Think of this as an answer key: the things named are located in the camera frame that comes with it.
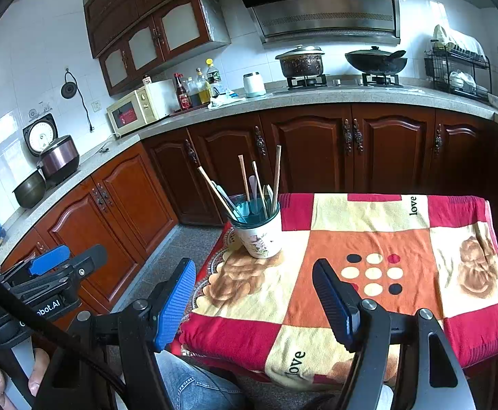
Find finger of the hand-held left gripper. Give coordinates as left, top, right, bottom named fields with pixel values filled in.
left=8, top=245, right=109, bottom=300
left=0, top=245, right=72, bottom=286

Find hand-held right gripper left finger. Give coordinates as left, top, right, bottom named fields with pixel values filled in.
left=40, top=257, right=197, bottom=410

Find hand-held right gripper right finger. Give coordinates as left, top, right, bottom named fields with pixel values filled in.
left=312, top=258, right=478, bottom=410

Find white floral utensil holder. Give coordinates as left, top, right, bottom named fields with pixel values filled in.
left=227, top=194, right=283, bottom=259

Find patterned round tablecloth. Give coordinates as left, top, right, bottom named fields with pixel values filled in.
left=188, top=222, right=237, bottom=312

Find dark metal inner pot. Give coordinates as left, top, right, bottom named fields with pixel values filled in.
left=13, top=170, right=47, bottom=209

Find red orange patchwork blanket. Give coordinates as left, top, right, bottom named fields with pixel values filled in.
left=180, top=192, right=498, bottom=389

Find person's leg in jeans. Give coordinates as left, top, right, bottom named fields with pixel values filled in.
left=153, top=348, right=254, bottom=410

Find rice cooker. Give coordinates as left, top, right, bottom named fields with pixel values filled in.
left=23, top=113, right=81, bottom=187

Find cream microwave oven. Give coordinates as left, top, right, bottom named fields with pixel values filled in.
left=106, top=79, right=176, bottom=138

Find red label sauce bottle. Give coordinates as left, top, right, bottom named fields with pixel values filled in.
left=173, top=73, right=193, bottom=110

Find crumpled white cloth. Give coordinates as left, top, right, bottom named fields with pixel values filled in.
left=208, top=91, right=246, bottom=110

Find yellow oil bottle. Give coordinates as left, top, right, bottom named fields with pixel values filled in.
left=195, top=67, right=212, bottom=104

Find gas stove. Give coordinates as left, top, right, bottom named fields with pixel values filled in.
left=272, top=72, right=403, bottom=94

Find white canister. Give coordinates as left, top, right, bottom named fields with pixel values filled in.
left=243, top=72, right=267, bottom=98

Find dark cooking pot with lid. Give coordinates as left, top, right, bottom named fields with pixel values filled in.
left=275, top=45, right=325, bottom=78

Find black wok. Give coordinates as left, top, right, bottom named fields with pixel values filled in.
left=345, top=45, right=408, bottom=75

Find wooden upper cabinets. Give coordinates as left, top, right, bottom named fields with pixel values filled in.
left=82, top=0, right=232, bottom=97

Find white translucent plastic cover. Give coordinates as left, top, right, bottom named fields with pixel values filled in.
left=432, top=24, right=486, bottom=58

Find steel range hood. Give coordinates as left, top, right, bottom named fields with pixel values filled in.
left=227, top=0, right=402, bottom=45

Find black cable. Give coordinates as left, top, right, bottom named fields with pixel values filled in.
left=0, top=258, right=130, bottom=410

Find black round corded base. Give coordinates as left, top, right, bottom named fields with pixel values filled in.
left=60, top=70, right=95, bottom=133

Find black wire dish rack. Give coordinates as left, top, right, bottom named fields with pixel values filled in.
left=424, top=25, right=494, bottom=104

